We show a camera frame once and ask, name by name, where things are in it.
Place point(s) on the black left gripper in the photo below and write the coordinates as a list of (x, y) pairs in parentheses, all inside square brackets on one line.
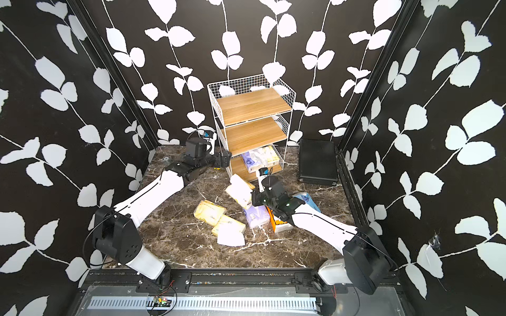
[(224, 162)]

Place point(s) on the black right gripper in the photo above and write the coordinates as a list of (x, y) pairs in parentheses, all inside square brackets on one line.
[(255, 197)]

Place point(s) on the purple cartoon tissue pack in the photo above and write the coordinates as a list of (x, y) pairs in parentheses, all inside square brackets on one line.
[(257, 216)]

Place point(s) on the beige tissue pack bottom shelf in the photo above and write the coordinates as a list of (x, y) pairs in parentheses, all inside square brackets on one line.
[(241, 191)]

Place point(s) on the purple white tissue pack bottom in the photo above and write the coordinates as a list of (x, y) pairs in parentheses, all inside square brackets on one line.
[(255, 159)]

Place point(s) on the orange tissue pack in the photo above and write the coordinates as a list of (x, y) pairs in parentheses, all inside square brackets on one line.
[(277, 224)]

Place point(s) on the yellow green tissue pack bottom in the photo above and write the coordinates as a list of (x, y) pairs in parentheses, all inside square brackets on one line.
[(270, 156)]

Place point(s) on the yellow green tissue pack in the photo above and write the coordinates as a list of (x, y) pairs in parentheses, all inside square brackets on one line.
[(229, 232), (270, 156)]

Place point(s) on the blue cartoon tissue pack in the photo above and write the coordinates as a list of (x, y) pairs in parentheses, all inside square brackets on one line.
[(305, 196)]

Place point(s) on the pale yellow tissue pack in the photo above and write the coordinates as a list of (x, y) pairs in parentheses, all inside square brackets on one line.
[(209, 212)]

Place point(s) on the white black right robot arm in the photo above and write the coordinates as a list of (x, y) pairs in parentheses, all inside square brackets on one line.
[(364, 263)]

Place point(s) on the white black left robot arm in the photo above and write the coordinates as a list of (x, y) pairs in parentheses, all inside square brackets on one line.
[(115, 232)]

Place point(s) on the black hard case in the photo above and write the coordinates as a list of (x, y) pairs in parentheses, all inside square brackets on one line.
[(317, 162)]

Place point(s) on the small circuit board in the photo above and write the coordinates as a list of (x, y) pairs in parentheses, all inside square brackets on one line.
[(163, 303)]

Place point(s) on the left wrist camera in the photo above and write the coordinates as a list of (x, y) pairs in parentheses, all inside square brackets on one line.
[(210, 138)]

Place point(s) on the white wire wooden shelf rack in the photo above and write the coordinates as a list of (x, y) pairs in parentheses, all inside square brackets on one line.
[(251, 113)]

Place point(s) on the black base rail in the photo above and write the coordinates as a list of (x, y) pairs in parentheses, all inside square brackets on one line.
[(276, 281)]

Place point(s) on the white slotted cable duct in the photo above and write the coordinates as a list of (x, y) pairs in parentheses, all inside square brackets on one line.
[(206, 303)]

